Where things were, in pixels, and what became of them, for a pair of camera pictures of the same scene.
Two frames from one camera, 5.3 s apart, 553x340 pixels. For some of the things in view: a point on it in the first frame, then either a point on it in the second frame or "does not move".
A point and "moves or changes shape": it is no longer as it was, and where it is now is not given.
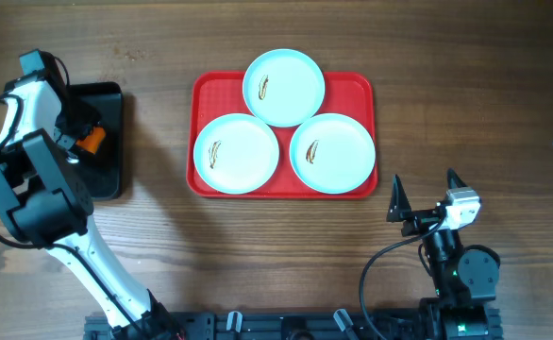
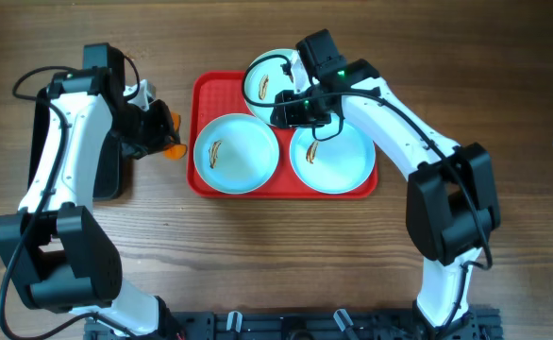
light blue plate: (236, 153) does not move
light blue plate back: (283, 88) does not move
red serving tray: (213, 93) does not move
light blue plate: (332, 153) does not move
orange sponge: (92, 142) moves or changes shape
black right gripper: (401, 210) to (285, 107)
